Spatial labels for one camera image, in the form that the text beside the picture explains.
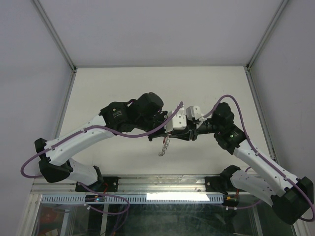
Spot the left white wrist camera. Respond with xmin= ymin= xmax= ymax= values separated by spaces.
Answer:
xmin=164 ymin=107 xmax=187 ymax=133

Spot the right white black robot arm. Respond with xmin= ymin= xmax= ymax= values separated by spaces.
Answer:
xmin=165 ymin=102 xmax=315 ymax=225

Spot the red handled keyring holder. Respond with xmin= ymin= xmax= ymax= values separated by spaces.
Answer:
xmin=158 ymin=134 xmax=171 ymax=157

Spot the aluminium frame post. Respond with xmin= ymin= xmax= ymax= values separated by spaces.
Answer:
xmin=247 ymin=0 xmax=289 ymax=67
xmin=31 ymin=0 xmax=77 ymax=72

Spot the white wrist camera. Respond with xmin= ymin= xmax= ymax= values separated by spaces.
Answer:
xmin=164 ymin=107 xmax=187 ymax=133
xmin=186 ymin=106 xmax=206 ymax=124

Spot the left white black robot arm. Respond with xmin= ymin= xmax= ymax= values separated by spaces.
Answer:
xmin=34 ymin=92 xmax=166 ymax=191

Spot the left aluminium frame post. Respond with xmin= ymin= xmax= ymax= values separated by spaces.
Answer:
xmin=31 ymin=0 xmax=77 ymax=72

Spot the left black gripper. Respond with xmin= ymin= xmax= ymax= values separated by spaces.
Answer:
xmin=136 ymin=112 xmax=174 ymax=143

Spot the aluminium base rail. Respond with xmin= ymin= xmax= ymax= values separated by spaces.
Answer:
xmin=31 ymin=175 xmax=220 ymax=194

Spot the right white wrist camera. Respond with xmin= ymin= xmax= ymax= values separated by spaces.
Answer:
xmin=186 ymin=106 xmax=206 ymax=124

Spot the white slotted cable duct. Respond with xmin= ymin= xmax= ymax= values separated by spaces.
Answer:
xmin=41 ymin=193 xmax=223 ymax=205

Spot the right aluminium frame post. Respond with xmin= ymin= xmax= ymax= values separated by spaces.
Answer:
xmin=247 ymin=0 xmax=289 ymax=67

